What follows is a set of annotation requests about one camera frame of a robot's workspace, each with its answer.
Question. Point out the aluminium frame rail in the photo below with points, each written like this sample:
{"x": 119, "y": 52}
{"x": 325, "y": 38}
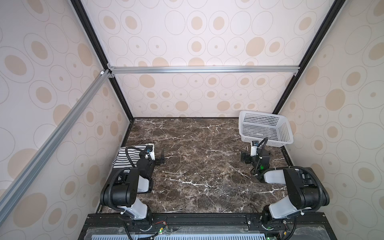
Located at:
{"x": 204, "y": 70}
{"x": 23, "y": 181}

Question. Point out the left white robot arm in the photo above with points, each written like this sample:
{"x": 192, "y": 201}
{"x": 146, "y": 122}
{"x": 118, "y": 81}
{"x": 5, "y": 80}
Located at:
{"x": 132, "y": 174}

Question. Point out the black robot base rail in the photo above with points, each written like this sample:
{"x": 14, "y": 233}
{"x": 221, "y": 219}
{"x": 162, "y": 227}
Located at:
{"x": 207, "y": 226}

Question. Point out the left aluminium frame rail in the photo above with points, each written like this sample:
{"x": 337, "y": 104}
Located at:
{"x": 23, "y": 181}

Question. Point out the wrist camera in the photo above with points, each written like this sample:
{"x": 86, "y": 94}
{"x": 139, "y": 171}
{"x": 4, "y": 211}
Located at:
{"x": 150, "y": 152}
{"x": 254, "y": 148}

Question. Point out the striped tank top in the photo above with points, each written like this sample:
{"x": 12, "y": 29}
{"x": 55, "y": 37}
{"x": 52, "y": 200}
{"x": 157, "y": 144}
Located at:
{"x": 128, "y": 156}

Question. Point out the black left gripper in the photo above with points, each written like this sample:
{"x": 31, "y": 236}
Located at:
{"x": 158, "y": 161}

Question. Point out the white plastic laundry basket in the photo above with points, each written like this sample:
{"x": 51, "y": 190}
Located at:
{"x": 255, "y": 126}

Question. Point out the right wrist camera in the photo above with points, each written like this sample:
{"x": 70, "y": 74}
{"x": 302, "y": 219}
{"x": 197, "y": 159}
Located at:
{"x": 254, "y": 148}

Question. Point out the back aluminium frame rail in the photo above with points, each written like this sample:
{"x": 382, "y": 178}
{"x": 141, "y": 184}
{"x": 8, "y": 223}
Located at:
{"x": 204, "y": 70}

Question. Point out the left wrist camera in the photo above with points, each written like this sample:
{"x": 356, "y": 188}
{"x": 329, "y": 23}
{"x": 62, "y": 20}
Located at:
{"x": 150, "y": 152}

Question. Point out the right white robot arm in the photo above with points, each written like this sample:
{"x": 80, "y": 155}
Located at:
{"x": 306, "y": 193}

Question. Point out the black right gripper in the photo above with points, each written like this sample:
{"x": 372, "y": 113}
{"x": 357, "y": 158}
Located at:
{"x": 248, "y": 157}

